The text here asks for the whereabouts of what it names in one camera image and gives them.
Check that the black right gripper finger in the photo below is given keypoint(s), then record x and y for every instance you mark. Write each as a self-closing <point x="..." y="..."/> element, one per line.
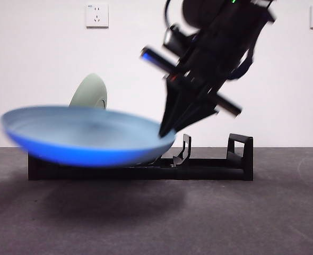
<point x="196" y="106"/>
<point x="172" y="106"/>

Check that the black plastic plate rack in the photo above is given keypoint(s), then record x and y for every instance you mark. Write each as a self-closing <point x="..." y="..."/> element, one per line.
<point x="241" y="170"/>

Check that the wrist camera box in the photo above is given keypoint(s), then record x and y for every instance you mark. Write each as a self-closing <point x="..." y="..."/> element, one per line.
<point x="173" y="38"/>

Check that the blue round plate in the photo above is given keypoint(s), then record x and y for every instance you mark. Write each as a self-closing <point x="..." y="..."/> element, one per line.
<point x="79" y="138"/>

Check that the green round plate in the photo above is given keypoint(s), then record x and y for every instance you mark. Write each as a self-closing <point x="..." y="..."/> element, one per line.
<point x="88" y="90"/>

